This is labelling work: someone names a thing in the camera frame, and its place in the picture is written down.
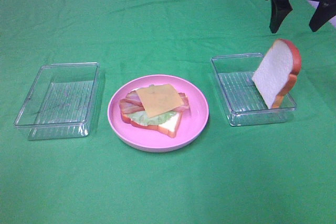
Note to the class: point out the yellow cheese slice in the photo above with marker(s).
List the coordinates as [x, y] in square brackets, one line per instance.
[159, 99]

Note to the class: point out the white toast bread slice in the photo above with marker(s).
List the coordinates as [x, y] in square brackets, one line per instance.
[168, 128]

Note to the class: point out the bacon strip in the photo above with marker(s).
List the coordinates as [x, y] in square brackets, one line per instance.
[134, 98]
[127, 107]

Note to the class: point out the green lettuce leaf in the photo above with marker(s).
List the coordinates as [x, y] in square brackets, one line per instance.
[141, 118]

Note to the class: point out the clear right plastic tray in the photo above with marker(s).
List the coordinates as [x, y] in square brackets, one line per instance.
[241, 102]

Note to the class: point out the clear plastic tray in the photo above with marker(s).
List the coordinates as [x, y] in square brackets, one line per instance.
[60, 102]
[241, 102]

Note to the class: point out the green tablecloth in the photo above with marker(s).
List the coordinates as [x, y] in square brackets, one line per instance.
[279, 173]

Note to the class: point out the pink round plate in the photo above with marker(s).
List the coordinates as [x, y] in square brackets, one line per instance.
[192, 123]

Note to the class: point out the clear left plastic tray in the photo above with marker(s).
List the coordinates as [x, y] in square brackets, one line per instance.
[60, 102]

